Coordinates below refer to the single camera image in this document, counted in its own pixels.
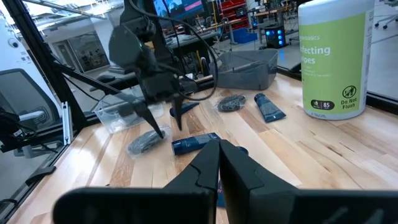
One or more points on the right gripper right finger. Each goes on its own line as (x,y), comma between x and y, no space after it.
(248,193)

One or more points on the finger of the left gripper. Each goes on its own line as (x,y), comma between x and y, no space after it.
(178,109)
(149,116)

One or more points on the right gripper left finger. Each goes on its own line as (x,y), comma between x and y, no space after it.
(192,180)

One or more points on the dark blue travel tube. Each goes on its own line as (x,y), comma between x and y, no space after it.
(192,143)
(269,109)
(188,107)

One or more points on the black item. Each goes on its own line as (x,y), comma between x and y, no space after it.
(143,143)
(231,103)
(127,113)

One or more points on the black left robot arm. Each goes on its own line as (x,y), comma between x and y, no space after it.
(136,12)

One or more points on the clear plastic bin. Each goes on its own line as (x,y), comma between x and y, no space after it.
(109,121)

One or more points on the monitor with blue screen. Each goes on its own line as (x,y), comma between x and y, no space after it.
(180,7)

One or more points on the blue storage crate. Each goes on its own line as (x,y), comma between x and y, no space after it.
(244,35)

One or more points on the red storage shelf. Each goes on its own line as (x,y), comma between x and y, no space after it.
(231,7)

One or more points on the computer tower with blue lights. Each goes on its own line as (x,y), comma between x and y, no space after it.
(275,37)

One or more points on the grey mesh office chair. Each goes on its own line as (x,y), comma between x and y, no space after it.
(15,90)

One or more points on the green disinfecting wipes canister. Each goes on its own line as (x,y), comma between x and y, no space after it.
(335,77)

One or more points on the white frame bracket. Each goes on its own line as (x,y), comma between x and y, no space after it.
(66,124)

